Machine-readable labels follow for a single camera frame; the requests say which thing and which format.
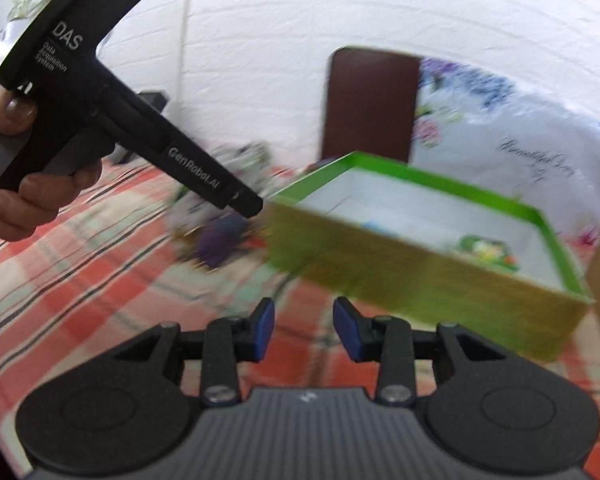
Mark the green cardboard box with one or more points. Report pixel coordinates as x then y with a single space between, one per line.
420 280

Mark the person's left hand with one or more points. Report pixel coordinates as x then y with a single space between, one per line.
40 195

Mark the clear plastic bag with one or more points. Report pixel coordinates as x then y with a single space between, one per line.
30 2

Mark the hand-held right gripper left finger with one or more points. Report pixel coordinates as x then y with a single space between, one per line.
262 330

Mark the dark brown wooden headboard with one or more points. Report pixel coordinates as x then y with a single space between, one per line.
367 105

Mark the purple object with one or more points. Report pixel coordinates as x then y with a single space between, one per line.
222 240

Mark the red plaid blanket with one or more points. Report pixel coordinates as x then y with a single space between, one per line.
80 285

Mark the white floral pillow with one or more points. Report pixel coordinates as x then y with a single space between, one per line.
510 125

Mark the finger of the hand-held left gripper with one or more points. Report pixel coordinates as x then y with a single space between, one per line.
246 204

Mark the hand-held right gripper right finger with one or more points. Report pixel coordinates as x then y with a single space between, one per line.
345 330

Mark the white wall conduit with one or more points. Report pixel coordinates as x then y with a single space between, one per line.
187 25

